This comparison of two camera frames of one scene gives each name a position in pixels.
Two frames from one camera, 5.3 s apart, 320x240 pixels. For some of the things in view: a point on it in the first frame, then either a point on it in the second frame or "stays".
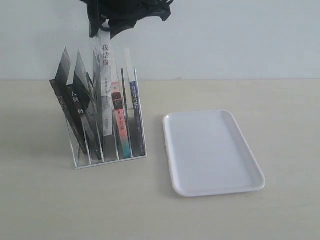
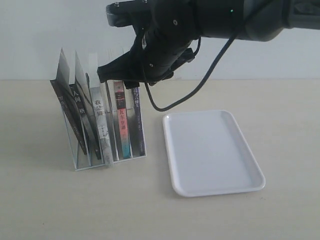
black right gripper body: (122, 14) to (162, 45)
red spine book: (118, 110) stays
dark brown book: (65, 93) stays
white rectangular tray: (209, 154) stays
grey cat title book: (102, 66) to (102, 127)
